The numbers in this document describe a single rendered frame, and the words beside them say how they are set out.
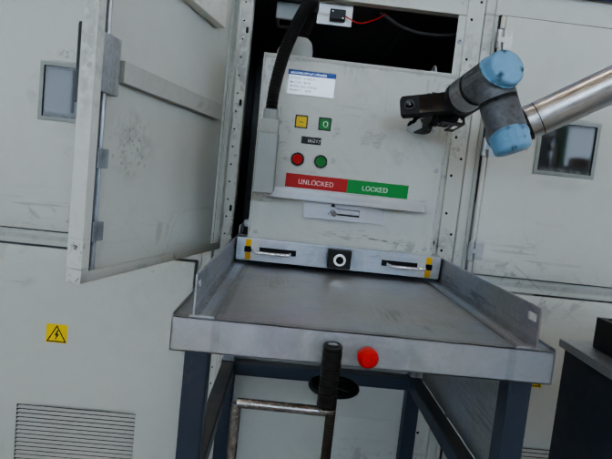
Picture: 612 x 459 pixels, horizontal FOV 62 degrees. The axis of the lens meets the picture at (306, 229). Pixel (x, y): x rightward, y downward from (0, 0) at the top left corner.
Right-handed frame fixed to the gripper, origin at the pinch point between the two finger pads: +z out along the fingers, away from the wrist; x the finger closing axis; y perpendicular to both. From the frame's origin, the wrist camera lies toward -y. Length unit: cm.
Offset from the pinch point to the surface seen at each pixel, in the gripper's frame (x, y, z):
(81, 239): -36, -71, -16
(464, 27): 33.7, 20.4, 4.3
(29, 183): -14, -93, 46
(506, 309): -46, 4, -30
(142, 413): -78, -58, 53
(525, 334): -50, 1, -37
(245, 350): -53, -44, -28
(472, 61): 24.6, 23.6, 5.4
